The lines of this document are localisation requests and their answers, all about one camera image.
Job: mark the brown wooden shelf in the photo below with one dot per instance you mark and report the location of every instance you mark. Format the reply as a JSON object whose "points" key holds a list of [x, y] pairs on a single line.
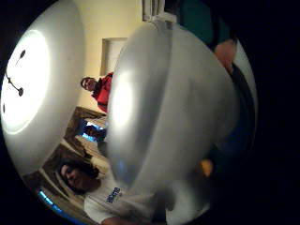
{"points": [[79, 131]]}

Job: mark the black ceiling fixture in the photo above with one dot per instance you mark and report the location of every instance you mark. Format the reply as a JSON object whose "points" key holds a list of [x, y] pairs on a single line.
{"points": [[14, 83]]}

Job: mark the the person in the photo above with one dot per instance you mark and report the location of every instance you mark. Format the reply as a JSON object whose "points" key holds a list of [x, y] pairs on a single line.
{"points": [[103, 197]]}

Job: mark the white door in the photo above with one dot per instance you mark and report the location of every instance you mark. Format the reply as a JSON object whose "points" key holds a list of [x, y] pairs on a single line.
{"points": [[112, 56]]}

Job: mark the blue lit screen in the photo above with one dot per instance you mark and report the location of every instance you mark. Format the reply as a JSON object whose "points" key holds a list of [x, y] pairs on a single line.
{"points": [[92, 130]]}

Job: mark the round ceiling lamp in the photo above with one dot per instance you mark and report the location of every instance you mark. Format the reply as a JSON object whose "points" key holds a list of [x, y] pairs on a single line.
{"points": [[26, 81]]}

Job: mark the blue light strip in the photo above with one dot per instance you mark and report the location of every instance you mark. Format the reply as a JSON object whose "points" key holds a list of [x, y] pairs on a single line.
{"points": [[56, 207]]}

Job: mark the small orange object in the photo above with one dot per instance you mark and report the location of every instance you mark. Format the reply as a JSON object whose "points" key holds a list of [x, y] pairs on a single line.
{"points": [[206, 167]]}

